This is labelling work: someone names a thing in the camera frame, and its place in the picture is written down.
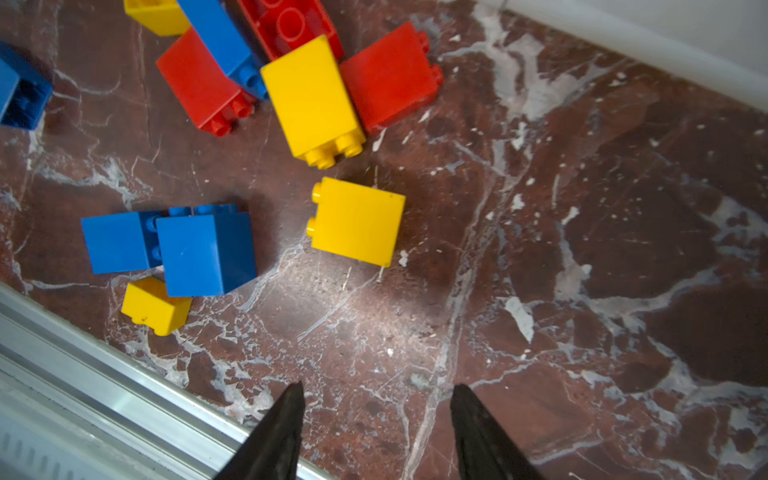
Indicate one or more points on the blue lego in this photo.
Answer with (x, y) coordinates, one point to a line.
(229, 48)
(123, 242)
(206, 250)
(25, 92)

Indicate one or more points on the yellow lego open side up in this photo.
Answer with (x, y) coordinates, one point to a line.
(162, 17)

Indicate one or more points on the red square lego right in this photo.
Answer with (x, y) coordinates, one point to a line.
(391, 78)

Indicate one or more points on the red lego pile bottom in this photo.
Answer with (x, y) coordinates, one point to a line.
(212, 101)

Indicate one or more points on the aluminium cage frame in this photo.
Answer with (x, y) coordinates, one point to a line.
(74, 408)

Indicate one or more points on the white right sorting bin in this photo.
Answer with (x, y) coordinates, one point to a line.
(718, 44)

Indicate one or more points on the blue lego in pile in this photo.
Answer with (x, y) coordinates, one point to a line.
(229, 48)

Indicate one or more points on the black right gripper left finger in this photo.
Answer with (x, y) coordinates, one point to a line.
(272, 450)

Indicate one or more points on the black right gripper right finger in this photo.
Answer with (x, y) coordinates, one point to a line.
(484, 450)

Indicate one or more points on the small yellow lego front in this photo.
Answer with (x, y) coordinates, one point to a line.
(146, 303)

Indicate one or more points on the long red lego brick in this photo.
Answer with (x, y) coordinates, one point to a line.
(282, 26)

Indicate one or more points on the yellow lego pile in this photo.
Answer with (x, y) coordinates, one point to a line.
(313, 106)

